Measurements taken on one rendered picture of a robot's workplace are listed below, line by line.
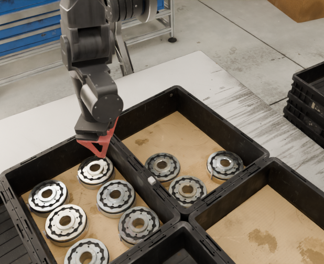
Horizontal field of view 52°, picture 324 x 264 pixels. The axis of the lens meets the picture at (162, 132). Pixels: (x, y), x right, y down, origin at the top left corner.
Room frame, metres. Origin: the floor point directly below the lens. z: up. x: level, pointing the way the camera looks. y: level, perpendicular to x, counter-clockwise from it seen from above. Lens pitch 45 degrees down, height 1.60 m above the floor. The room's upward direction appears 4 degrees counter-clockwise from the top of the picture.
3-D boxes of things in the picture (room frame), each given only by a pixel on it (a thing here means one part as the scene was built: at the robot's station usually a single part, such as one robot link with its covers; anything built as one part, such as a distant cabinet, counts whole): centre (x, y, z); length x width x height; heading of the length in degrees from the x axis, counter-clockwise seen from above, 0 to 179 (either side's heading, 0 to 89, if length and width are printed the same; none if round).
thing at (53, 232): (0.45, 0.26, 0.86); 0.10 x 0.10 x 0.01
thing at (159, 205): (0.48, 0.20, 0.87); 0.40 x 0.30 x 0.11; 34
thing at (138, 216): (0.43, 0.07, 0.86); 0.05 x 0.05 x 0.01
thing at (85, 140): (0.49, 0.13, 1.10); 0.07 x 0.07 x 0.09; 79
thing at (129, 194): (0.52, 0.13, 0.86); 0.10 x 0.10 x 0.01
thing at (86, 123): (0.51, 0.13, 1.17); 0.10 x 0.07 x 0.07; 169
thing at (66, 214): (0.45, 0.26, 0.86); 0.05 x 0.05 x 0.01
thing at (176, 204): (0.65, -0.05, 0.92); 0.40 x 0.30 x 0.02; 34
